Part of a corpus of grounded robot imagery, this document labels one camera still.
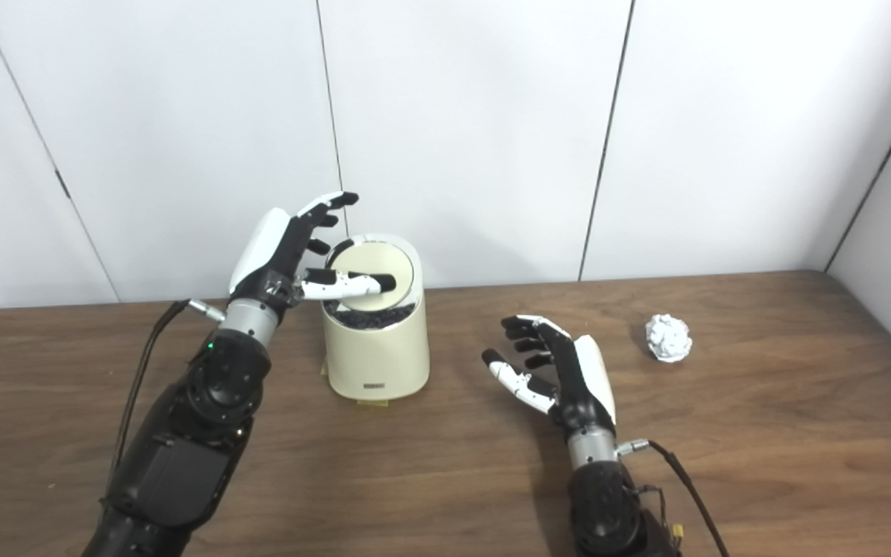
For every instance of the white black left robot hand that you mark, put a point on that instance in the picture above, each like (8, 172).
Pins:
(267, 247)

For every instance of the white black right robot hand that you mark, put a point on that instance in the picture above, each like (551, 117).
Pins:
(581, 387)

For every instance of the white paper ball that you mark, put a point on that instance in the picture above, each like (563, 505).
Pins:
(668, 338)

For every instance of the round cream bin lid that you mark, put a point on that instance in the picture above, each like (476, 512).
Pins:
(384, 257)

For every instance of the cream-colored cylindrical bin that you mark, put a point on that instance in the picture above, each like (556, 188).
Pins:
(376, 356)

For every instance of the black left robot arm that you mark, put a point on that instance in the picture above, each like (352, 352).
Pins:
(198, 433)

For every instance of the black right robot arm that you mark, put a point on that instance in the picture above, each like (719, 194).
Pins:
(608, 503)

